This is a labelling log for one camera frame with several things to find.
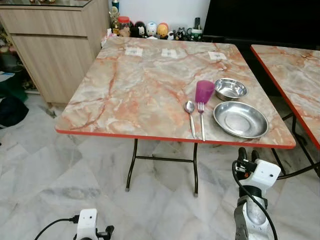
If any stainless steel plate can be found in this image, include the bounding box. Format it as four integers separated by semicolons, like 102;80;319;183
213;101;270;140

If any stainless steel fork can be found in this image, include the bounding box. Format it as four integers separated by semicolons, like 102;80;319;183
198;102;206;142

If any small stainless steel bowl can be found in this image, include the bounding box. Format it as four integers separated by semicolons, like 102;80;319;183
214;78;249;102

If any stainless steel spoon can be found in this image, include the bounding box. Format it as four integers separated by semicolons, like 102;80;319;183
184;100;198;139

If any purple plastic cup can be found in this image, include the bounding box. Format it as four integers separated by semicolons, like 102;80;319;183
195;80;216;105

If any marble-pattern folding table red edge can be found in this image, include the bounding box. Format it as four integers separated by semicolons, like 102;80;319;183
250;44;320;180
55;36;297;196

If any white paper label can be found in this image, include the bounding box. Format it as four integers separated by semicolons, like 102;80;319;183
161;49;179;58
125;47;144;56
208;51;227;61

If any green and white mug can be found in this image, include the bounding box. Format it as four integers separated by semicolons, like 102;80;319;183
187;17;203;42

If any large black television screen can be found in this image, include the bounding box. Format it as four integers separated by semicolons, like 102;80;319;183
202;0;320;45

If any small black-white figurine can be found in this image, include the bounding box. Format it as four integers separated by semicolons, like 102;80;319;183
172;27;187;41

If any orange round figurine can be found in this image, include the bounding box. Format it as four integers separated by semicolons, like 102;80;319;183
157;22;170;40

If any black bag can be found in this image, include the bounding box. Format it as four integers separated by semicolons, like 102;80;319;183
0;95;29;128

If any white round figurine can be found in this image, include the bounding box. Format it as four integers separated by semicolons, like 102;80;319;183
146;21;158;39

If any red-lid jar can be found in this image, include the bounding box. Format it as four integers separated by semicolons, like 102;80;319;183
118;16;132;37

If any light wooden cabinet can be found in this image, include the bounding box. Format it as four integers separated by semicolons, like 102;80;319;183
0;0;112;105

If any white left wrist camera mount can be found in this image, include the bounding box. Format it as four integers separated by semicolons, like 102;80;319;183
76;209;98;240

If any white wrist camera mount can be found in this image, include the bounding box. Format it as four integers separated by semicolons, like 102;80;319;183
248;160;282;191
76;209;98;240

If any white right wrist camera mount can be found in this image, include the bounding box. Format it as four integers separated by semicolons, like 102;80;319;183
248;160;282;191

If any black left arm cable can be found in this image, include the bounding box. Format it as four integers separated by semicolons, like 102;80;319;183
34;216;81;240

